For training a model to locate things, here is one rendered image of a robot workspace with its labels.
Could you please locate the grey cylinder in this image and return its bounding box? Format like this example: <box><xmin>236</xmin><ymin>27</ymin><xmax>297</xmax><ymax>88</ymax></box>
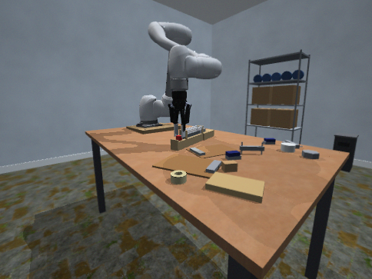
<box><xmin>281</xmin><ymin>142</ymin><xmax>296</xmax><ymax>153</ymax></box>

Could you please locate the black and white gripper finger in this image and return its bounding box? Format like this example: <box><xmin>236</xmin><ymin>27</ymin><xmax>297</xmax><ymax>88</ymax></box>
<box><xmin>168</xmin><ymin>102</ymin><xmax>179</xmax><ymax>137</ymax></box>
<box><xmin>178</xmin><ymin>102</ymin><xmax>191</xmax><ymax>138</ymax></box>

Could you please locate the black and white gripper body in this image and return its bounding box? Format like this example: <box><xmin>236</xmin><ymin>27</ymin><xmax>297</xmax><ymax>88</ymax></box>
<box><xmin>172</xmin><ymin>91</ymin><xmax>187</xmax><ymax>109</ymax></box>

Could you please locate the beige tape roll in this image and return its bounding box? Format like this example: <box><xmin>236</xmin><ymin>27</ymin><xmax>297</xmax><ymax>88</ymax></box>
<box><xmin>171</xmin><ymin>170</ymin><xmax>187</xmax><ymax>184</ymax></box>

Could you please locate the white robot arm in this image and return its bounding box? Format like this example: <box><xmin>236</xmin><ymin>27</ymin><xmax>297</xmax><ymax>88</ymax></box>
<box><xmin>136</xmin><ymin>22</ymin><xmax>222</xmax><ymax>128</ymax></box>

